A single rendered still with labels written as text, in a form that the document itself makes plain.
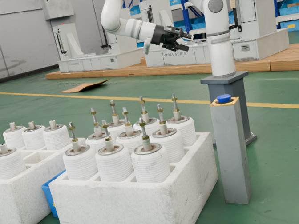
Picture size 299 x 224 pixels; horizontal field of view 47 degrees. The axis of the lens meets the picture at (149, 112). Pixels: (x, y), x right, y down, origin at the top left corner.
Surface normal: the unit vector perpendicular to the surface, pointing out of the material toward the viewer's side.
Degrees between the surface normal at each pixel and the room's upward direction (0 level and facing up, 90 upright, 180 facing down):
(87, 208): 90
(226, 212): 0
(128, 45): 90
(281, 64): 90
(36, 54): 90
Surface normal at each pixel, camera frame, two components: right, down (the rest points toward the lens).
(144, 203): -0.42, 0.31
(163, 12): 0.54, -0.29
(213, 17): -0.12, 0.32
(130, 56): 0.66, 0.06
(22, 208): 0.86, -0.05
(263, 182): -0.20, -0.95
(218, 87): -0.72, 0.31
